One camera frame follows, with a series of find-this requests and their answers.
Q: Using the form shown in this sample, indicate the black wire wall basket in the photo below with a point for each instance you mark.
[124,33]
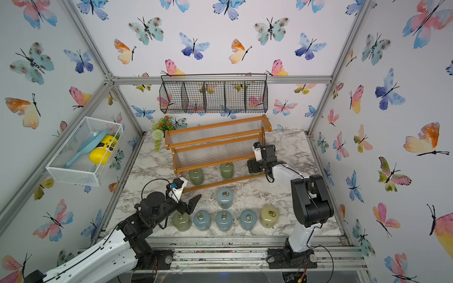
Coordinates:
[225,94]

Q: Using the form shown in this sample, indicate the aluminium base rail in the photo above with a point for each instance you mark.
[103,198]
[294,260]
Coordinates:
[193,254]

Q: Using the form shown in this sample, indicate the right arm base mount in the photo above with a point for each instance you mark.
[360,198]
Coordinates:
[284,258]

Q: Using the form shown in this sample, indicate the artificial flower plant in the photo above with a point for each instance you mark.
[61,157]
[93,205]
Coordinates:
[159,129]

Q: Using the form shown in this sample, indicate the green canister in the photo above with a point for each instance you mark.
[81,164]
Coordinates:
[181,221]
[196,176]
[227,170]

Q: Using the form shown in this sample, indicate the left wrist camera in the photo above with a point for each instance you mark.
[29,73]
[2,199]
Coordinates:
[176,188]

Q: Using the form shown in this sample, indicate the white mesh wall basket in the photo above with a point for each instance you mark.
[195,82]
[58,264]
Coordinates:
[82,172]

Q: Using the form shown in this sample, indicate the wooden three-tier shelf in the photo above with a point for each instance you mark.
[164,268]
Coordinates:
[212,145]

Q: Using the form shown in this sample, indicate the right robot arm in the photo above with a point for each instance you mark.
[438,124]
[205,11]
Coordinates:
[311,200]

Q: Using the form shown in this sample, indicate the blue canister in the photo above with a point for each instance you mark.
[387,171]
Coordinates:
[224,221]
[248,219]
[202,220]
[225,197]

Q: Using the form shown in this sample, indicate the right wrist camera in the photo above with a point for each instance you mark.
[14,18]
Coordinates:
[265,153]

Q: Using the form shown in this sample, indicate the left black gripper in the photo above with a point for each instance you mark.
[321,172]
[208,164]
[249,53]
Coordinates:
[190,205]

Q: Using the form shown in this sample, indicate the light blue dustpan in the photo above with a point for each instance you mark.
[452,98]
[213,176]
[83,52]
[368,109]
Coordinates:
[89,145]

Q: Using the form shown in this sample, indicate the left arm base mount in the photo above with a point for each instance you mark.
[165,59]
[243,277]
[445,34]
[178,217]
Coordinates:
[154,259]

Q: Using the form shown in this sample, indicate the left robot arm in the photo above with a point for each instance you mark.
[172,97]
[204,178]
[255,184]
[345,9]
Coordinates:
[122,249]

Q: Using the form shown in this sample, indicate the yellow-green canister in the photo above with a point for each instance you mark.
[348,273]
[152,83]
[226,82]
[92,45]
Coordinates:
[269,216]

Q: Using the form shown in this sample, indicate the yellow bottle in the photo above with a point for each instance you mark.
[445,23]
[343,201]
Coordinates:
[103,150]

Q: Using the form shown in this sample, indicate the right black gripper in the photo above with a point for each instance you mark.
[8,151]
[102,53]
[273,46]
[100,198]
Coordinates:
[252,165]

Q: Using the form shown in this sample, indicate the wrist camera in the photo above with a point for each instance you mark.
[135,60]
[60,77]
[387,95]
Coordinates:
[265,153]
[176,188]

